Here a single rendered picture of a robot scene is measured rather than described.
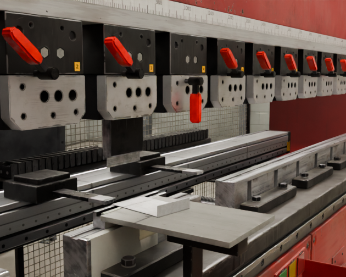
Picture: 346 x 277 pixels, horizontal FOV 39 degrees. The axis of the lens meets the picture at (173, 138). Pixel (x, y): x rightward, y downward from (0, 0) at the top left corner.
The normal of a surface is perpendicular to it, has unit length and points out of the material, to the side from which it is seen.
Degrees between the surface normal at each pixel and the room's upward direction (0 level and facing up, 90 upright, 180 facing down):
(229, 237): 0
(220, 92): 90
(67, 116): 90
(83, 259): 90
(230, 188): 90
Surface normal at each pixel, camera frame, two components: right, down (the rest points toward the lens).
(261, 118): -0.33, 0.12
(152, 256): 0.00, -0.99
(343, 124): -0.55, 0.11
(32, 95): 0.83, 0.07
